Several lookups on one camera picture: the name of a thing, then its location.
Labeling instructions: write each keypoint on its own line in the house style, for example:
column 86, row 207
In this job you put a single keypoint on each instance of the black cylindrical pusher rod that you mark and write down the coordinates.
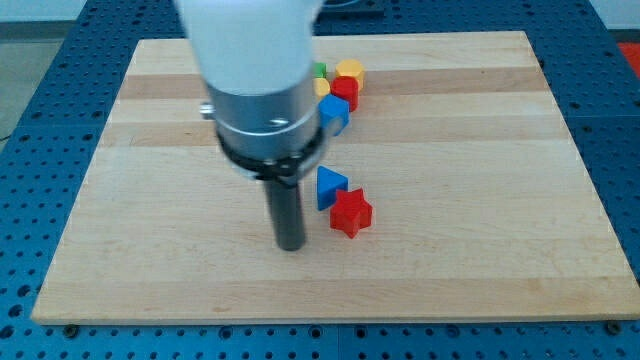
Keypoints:
column 286, row 212

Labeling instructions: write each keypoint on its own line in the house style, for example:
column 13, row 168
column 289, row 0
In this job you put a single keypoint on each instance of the blue triangle block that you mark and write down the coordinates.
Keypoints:
column 328, row 182

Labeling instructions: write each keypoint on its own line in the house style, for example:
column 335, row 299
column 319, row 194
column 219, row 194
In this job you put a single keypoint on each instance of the red star block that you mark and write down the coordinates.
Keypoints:
column 351, row 212

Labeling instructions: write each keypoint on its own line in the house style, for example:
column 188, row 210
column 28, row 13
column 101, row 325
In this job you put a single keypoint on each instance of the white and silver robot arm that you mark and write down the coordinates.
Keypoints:
column 256, row 60

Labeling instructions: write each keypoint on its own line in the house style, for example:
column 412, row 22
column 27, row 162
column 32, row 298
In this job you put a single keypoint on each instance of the yellow round block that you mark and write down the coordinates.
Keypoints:
column 322, row 87

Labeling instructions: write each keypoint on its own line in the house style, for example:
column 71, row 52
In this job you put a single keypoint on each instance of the red cylinder block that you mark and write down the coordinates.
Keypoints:
column 346, row 88

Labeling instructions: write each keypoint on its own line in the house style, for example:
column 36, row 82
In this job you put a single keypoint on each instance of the green block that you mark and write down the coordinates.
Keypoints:
column 319, row 70

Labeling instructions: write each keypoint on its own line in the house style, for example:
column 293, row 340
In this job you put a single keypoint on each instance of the yellow hexagon block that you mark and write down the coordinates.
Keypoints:
column 351, row 68

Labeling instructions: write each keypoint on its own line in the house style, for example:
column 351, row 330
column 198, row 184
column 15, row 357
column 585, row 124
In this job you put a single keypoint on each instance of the wooden board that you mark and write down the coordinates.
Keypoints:
column 483, row 210

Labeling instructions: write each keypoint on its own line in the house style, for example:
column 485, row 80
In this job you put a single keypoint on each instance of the red object at right edge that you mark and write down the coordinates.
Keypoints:
column 631, row 52

